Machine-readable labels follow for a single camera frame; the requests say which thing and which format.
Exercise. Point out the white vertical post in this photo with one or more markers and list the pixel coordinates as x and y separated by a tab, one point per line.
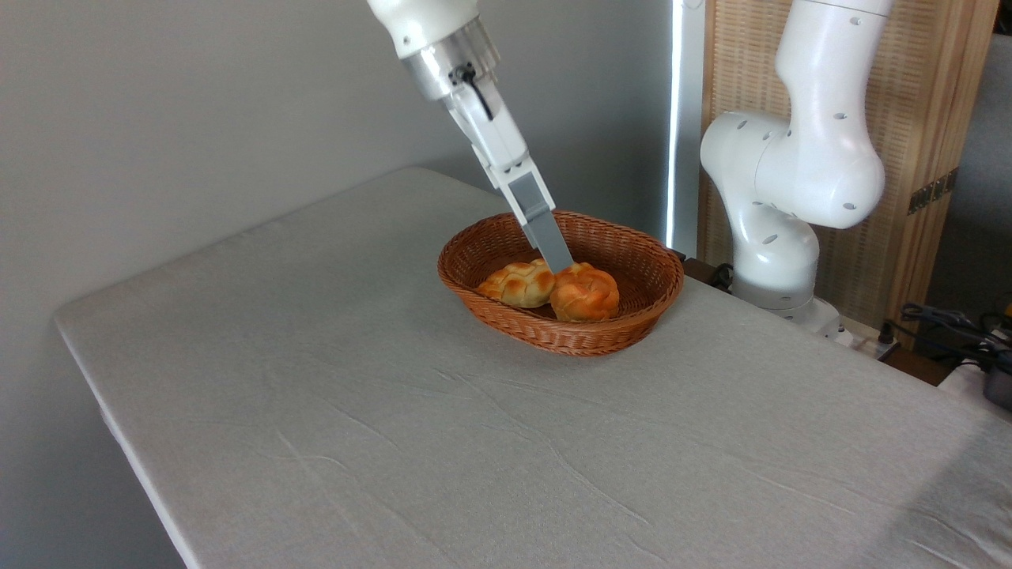
686	118

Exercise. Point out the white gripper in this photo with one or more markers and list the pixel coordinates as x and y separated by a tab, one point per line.
498	138

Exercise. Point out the long braided bread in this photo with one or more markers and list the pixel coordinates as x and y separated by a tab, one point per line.
518	286

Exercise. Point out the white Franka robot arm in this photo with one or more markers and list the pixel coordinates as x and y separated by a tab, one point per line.
806	166

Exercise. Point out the grey tablecloth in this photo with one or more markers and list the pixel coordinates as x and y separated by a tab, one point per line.
316	379

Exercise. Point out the brown wicker basket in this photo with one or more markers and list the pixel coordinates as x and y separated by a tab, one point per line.
640	316

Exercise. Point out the round flower-shaped bread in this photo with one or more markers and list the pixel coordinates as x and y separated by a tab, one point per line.
585	296

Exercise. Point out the white power strip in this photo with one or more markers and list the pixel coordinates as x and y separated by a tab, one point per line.
862	340

